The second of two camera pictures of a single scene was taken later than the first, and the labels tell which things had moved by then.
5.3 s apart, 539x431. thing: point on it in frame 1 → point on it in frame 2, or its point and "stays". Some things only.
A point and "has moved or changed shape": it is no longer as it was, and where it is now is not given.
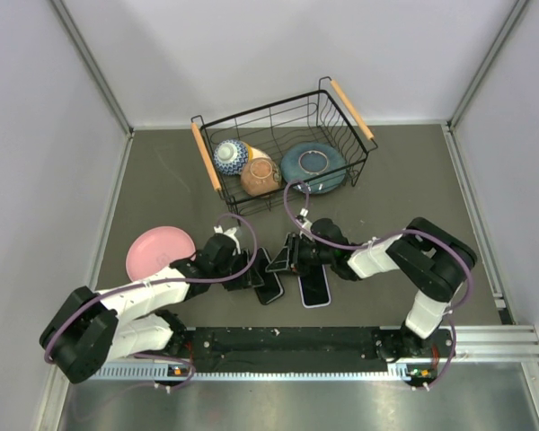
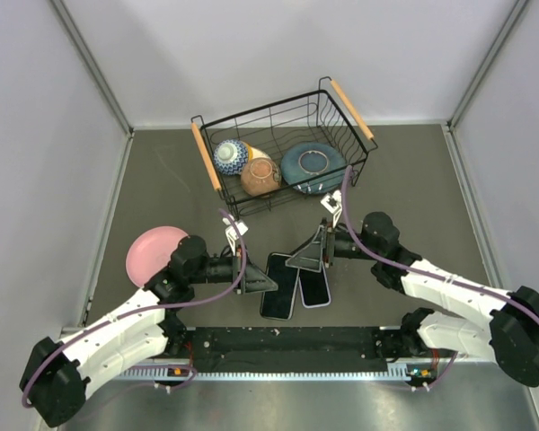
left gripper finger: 256,274 → 255,281
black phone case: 272,288 has moved or changed shape
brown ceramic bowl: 260,176 stays
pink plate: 155,249 stays
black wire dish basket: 267,159 stays
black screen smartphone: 314,286 stays
